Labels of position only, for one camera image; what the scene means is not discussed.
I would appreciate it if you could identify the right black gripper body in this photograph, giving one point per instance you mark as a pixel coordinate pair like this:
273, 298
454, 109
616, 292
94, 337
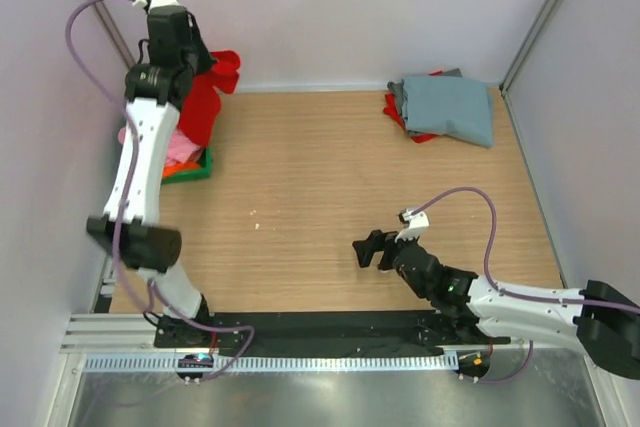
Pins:
421, 292

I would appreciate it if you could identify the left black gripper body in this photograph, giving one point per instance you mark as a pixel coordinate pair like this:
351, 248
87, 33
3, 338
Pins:
190, 58

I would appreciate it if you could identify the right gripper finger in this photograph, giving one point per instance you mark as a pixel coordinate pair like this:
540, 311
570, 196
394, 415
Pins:
378, 236
365, 250

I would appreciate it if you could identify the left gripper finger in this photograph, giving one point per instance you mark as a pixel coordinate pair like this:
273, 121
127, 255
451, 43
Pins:
205, 61
194, 32

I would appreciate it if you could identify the red t-shirt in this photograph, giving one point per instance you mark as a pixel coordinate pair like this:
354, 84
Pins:
203, 104
393, 109

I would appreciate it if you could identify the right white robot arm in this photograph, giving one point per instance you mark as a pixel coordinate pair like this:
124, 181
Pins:
597, 320

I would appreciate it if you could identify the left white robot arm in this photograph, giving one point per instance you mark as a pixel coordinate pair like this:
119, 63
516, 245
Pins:
155, 90

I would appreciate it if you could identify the pink t-shirt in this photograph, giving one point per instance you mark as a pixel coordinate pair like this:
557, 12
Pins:
181, 149

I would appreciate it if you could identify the green plastic bin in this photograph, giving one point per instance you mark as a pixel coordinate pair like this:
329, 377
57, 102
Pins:
206, 162

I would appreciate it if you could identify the orange t-shirt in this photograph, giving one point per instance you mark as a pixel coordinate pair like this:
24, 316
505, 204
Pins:
177, 168

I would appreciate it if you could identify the folded red t-shirt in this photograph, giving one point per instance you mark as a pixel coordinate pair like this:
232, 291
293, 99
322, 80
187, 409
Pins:
393, 109

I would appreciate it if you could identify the folded dark grey t-shirt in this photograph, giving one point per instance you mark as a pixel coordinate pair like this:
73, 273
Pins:
425, 105

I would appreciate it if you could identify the folded grey-blue t-shirt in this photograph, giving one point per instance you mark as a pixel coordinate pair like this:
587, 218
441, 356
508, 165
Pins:
476, 103

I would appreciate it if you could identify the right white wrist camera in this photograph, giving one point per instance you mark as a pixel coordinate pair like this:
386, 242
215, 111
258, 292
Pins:
415, 222

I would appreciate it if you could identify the left aluminium corner post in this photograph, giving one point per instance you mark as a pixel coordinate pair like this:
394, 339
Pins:
100, 7

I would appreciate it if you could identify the aluminium corner post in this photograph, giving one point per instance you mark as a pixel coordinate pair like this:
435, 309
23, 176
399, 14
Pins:
100, 7
542, 18

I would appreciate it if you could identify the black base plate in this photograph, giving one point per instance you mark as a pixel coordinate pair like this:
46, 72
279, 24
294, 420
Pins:
353, 334

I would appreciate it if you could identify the slotted cable duct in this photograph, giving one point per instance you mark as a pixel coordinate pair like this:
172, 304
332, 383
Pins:
200, 363

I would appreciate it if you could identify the right aluminium corner post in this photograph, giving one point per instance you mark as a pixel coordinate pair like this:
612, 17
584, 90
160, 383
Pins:
542, 18

